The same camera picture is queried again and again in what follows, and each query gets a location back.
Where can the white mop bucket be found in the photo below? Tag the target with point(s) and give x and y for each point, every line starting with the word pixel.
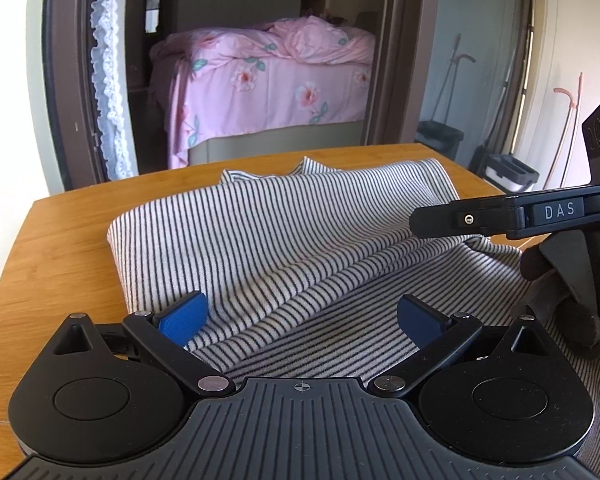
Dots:
pixel 512 172

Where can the pink hooked pole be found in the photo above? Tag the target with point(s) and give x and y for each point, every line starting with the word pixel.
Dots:
pixel 575 110

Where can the striped shirt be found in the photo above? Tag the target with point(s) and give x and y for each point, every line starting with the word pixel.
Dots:
pixel 280 240

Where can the bed with pink floral bedding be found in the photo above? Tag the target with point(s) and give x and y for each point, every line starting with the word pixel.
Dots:
pixel 260 80

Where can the brown door frame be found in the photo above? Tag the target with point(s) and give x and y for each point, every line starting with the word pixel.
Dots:
pixel 72 85

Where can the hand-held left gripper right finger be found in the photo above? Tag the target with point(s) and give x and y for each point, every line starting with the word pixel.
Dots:
pixel 420 320

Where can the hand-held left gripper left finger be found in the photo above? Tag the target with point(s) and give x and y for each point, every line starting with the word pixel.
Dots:
pixel 182 317

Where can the white lace curtain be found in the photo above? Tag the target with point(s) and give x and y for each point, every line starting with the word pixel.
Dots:
pixel 107 85

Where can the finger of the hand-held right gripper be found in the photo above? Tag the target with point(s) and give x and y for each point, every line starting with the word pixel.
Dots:
pixel 460 220

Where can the person's right hand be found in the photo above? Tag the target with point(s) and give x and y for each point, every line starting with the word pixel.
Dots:
pixel 537 265

